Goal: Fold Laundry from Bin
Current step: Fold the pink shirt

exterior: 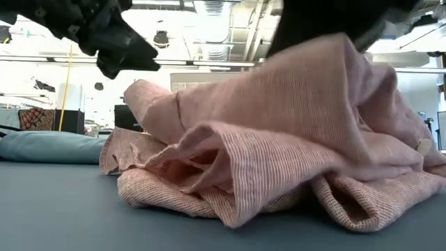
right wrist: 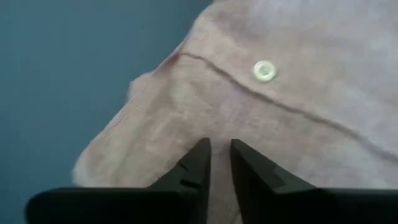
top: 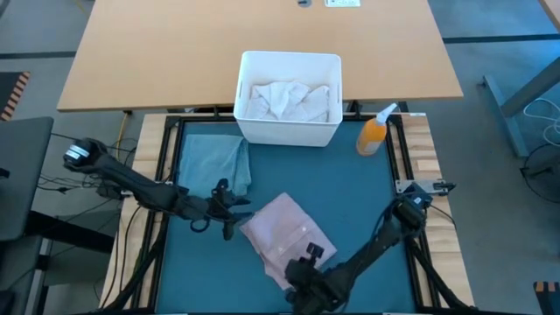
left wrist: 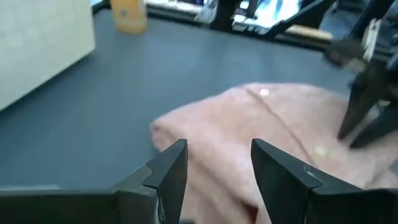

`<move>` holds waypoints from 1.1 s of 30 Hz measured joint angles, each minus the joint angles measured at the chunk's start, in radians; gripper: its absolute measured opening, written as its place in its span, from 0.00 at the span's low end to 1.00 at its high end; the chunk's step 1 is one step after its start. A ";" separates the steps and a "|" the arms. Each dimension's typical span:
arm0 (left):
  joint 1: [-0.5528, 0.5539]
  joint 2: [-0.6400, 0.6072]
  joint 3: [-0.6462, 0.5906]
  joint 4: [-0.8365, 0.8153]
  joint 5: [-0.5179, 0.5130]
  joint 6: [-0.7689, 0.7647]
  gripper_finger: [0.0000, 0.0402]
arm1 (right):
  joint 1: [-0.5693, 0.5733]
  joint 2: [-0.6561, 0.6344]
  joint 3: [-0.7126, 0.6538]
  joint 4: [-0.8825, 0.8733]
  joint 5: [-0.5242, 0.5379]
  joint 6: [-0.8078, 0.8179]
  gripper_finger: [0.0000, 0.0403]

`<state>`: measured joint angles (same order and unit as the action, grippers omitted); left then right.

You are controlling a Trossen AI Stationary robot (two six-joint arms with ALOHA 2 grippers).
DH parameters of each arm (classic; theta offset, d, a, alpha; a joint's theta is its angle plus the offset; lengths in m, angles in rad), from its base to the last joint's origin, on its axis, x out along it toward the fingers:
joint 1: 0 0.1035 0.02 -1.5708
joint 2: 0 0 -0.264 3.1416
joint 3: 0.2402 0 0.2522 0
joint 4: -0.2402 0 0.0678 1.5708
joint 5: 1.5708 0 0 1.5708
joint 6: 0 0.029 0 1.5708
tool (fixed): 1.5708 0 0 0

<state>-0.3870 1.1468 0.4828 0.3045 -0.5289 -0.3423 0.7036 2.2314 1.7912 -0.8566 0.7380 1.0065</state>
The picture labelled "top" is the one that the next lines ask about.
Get hazard striped black box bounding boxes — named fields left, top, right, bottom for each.
left=532, top=280, right=560, bottom=315

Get grey desk leg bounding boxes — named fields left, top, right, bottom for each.
left=482, top=55, right=560, bottom=158

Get large white cloth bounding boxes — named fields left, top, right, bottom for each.
left=243, top=80, right=332, bottom=123

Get black aluminium table frame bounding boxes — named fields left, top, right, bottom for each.
left=87, top=112, right=495, bottom=315

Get tan wooden desk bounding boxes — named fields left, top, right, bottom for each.
left=56, top=0, right=465, bottom=113

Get light blue denim jeans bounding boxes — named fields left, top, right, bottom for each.
left=176, top=133, right=253, bottom=199

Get orange spray bottle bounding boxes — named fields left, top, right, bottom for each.
left=356, top=102, right=400, bottom=158

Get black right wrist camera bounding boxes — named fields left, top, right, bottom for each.
left=305, top=241, right=326, bottom=260

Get pink garment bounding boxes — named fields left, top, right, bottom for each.
left=239, top=192, right=339, bottom=291

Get white plastic laundry bin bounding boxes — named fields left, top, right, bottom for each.
left=233, top=50, right=344, bottom=148

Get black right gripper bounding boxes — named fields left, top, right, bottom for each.
left=283, top=256, right=347, bottom=315

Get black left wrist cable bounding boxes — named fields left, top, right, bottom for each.
left=189, top=217, right=212, bottom=234

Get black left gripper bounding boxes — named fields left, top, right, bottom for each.
left=186, top=178, right=255, bottom=242

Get white floor cable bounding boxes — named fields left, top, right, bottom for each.
left=522, top=97, right=560, bottom=148

